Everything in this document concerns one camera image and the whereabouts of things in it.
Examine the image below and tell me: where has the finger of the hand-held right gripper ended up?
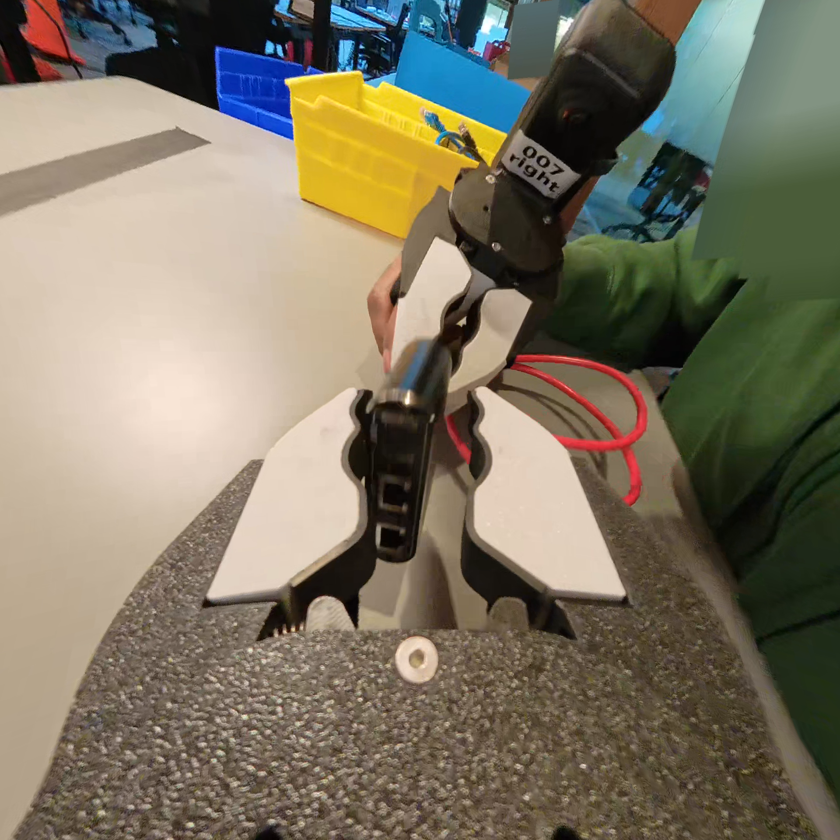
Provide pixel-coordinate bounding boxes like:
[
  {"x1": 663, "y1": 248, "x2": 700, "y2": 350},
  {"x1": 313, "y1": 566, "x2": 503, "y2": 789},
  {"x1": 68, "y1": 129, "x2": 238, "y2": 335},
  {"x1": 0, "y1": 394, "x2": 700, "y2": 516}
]
[
  {"x1": 446, "y1": 285, "x2": 529, "y2": 416},
  {"x1": 392, "y1": 236, "x2": 475, "y2": 388}
]

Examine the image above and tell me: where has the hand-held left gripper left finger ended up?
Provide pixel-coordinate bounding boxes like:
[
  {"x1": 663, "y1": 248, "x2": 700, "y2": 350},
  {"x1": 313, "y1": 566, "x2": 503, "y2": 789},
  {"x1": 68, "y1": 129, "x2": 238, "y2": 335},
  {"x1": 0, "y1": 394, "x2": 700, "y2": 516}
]
[{"x1": 205, "y1": 388, "x2": 378, "y2": 639}]

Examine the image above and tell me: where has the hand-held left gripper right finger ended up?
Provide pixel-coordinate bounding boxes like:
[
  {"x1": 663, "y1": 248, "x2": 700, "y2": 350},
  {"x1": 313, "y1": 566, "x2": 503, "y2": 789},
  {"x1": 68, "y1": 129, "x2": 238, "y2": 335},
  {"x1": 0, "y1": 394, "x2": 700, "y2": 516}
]
[{"x1": 461, "y1": 386, "x2": 630, "y2": 639}]

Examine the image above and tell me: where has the blue ethernet cable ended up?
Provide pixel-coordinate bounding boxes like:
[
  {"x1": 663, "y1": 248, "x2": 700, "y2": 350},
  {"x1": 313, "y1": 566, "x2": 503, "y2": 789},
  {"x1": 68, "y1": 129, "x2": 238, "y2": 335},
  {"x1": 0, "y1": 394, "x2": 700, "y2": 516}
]
[{"x1": 420, "y1": 108, "x2": 483, "y2": 158}]

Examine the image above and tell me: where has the black ethernet port box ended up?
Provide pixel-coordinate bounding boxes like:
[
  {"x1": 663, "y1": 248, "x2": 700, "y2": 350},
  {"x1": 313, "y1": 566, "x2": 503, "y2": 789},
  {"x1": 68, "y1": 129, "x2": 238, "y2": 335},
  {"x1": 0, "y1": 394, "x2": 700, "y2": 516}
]
[{"x1": 364, "y1": 338, "x2": 454, "y2": 565}]

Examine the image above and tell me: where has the red ethernet cable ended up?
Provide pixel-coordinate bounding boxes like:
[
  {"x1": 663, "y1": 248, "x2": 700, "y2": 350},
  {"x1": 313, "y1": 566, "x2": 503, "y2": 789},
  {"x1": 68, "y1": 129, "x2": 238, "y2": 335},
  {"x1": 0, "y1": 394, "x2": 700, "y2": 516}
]
[{"x1": 446, "y1": 354, "x2": 649, "y2": 508}]

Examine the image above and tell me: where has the yellow plastic bin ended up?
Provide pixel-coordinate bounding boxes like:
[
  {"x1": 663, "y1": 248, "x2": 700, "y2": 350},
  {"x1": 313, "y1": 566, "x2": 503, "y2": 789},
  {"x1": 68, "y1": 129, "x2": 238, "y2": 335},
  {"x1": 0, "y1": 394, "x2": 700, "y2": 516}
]
[{"x1": 285, "y1": 71, "x2": 509, "y2": 240}]

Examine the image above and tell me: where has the person's right hand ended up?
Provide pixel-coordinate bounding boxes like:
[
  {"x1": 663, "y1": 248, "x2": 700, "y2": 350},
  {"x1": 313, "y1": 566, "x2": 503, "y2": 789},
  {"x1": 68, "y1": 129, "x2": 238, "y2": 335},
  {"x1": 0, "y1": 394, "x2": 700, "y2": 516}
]
[{"x1": 366, "y1": 259, "x2": 403, "y2": 374}]

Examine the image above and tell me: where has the light blue panel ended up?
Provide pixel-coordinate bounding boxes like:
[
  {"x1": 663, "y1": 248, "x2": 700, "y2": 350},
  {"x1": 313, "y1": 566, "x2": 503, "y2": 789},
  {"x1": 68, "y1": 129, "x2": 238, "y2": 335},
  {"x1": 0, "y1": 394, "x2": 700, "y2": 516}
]
[{"x1": 394, "y1": 31, "x2": 534, "y2": 132}]

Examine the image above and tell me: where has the person's green jacket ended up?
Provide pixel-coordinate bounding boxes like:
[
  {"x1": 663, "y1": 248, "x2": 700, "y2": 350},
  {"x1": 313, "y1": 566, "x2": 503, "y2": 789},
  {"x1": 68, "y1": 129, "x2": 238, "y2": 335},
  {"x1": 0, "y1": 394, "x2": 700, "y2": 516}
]
[{"x1": 659, "y1": 276, "x2": 840, "y2": 808}]

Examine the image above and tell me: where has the blue plastic bin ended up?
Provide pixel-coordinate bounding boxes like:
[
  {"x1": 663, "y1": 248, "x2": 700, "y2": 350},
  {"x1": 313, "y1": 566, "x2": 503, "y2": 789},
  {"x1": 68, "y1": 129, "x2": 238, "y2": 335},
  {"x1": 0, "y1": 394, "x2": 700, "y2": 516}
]
[{"x1": 215, "y1": 46, "x2": 326, "y2": 140}]

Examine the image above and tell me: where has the grey tape strip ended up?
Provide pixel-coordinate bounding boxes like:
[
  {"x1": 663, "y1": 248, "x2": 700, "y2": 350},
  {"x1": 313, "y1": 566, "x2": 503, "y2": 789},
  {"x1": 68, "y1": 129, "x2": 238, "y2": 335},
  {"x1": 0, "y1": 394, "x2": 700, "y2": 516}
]
[{"x1": 0, "y1": 128, "x2": 211, "y2": 217}]

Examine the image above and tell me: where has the orange traffic cone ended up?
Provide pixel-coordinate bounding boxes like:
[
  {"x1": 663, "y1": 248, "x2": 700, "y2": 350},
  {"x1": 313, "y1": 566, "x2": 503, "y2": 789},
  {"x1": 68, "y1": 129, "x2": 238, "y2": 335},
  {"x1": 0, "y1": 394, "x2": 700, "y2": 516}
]
[{"x1": 23, "y1": 0, "x2": 86, "y2": 67}]

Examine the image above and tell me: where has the wooden post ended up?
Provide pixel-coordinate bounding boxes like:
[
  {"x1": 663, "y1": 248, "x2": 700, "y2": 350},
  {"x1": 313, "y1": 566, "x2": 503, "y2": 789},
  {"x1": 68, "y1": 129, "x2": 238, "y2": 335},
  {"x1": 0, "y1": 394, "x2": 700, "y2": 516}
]
[{"x1": 637, "y1": 0, "x2": 700, "y2": 47}]

